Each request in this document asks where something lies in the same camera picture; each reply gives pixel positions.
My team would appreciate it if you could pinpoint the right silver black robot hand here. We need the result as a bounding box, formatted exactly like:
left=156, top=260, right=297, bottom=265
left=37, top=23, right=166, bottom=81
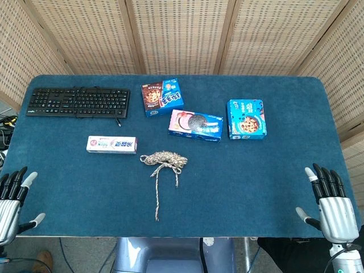
left=295, top=163, right=361, bottom=244

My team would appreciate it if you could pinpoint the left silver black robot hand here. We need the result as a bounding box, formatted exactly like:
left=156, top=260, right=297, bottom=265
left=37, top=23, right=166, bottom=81
left=0, top=166, right=46, bottom=247

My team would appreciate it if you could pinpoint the beige braided rope bundle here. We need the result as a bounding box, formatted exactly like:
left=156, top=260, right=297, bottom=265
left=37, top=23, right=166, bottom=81
left=139, top=151, right=189, bottom=222

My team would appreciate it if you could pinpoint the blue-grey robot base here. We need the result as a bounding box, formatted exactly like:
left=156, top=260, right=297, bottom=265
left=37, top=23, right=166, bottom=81
left=112, top=237, right=237, bottom=273

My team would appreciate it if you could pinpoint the brown leather shoe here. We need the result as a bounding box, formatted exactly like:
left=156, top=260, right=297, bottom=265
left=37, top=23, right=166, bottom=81
left=31, top=250, right=54, bottom=273

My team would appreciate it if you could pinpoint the black trouser leg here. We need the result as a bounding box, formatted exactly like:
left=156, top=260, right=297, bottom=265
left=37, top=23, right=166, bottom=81
left=257, top=237, right=333, bottom=273

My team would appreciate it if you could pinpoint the black box on floor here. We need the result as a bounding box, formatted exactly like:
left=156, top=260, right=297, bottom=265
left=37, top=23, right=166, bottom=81
left=0, top=127, right=14, bottom=150

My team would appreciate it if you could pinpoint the metal table leg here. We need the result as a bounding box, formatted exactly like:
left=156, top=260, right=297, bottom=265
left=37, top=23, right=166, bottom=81
left=243, top=237, right=253, bottom=273

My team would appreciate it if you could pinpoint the blue table mat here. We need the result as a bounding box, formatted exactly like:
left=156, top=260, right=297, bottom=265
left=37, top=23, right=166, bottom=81
left=0, top=74, right=362, bottom=238

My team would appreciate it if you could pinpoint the black computer keyboard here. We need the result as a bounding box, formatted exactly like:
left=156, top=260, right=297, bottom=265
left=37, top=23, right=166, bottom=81
left=25, top=87, right=131, bottom=119

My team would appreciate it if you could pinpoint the white pink toothpaste box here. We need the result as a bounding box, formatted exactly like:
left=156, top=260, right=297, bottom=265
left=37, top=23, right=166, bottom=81
left=86, top=135, right=138, bottom=155

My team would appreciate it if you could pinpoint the blue chocolate chip cookie box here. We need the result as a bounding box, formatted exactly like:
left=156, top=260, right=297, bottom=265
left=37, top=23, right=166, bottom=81
left=226, top=98, right=268, bottom=140

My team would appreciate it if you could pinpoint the pink and blue Oreo box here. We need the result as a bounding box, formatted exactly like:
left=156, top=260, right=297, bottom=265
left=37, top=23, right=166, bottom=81
left=168, top=109, right=224, bottom=143

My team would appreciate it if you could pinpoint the brown and blue cookie box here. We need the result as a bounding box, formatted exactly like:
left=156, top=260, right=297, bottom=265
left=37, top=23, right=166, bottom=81
left=140, top=78, right=184, bottom=118

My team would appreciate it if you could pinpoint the woven bamboo folding screen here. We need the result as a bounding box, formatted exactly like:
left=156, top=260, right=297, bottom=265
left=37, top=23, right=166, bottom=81
left=0, top=0, right=364, bottom=200

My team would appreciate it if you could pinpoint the blue floor cable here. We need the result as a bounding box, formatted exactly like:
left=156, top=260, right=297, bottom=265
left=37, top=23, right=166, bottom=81
left=59, top=237, right=73, bottom=273

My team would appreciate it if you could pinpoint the yellow black cable bundle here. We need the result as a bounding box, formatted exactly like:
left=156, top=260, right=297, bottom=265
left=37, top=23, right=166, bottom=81
left=0, top=115, right=17, bottom=127

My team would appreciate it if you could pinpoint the black keyboard cable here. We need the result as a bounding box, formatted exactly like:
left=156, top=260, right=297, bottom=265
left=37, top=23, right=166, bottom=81
left=72, top=86, right=122, bottom=127

